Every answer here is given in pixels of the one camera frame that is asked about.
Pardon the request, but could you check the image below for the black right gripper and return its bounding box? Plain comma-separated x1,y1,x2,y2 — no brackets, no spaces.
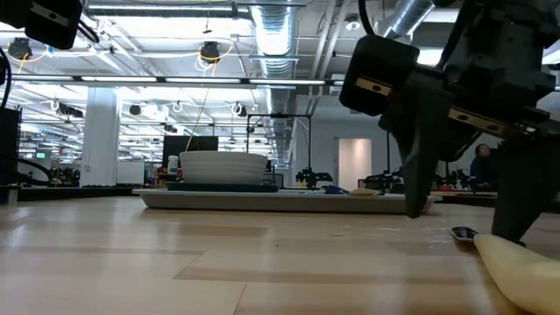
339,0,560,244

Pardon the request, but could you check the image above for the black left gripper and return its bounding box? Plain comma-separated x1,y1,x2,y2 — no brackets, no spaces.
0,0,84,50

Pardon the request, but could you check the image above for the yellow handled knife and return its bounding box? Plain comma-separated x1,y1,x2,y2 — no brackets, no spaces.
450,226,560,315

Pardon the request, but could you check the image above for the white ceramic bowl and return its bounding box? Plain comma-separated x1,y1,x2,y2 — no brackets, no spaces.
178,150,269,185

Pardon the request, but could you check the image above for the dark blue plate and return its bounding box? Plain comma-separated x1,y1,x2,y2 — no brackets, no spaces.
165,182,280,193

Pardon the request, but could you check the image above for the grey plastic tray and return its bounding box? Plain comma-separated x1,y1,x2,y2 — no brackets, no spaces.
132,187,437,215

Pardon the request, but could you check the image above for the person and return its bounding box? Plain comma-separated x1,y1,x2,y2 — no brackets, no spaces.
469,143,498,192

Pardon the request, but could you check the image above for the pale door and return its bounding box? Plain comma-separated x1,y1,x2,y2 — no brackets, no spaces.
337,137,373,193

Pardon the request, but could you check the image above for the black upright panel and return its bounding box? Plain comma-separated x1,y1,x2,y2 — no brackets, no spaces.
0,108,22,185

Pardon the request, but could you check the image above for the white building column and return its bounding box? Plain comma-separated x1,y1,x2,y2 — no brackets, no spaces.
80,86,122,188

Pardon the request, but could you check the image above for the black overhead light bar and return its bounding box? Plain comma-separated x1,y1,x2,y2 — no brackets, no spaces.
10,73,347,90

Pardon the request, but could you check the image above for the black computer monitor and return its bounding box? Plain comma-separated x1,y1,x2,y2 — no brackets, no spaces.
162,135,219,176

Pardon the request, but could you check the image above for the black ceiling hung camera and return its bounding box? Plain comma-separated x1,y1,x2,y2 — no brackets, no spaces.
7,37,34,61
199,40,221,65

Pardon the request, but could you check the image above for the silver round ceiling duct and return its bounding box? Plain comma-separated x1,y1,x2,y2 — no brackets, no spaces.
249,0,299,167
380,0,434,39

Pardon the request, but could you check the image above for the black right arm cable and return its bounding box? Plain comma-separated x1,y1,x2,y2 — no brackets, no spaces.
357,0,374,37

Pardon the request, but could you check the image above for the black background rig frame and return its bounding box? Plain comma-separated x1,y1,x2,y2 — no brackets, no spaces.
246,112,312,189

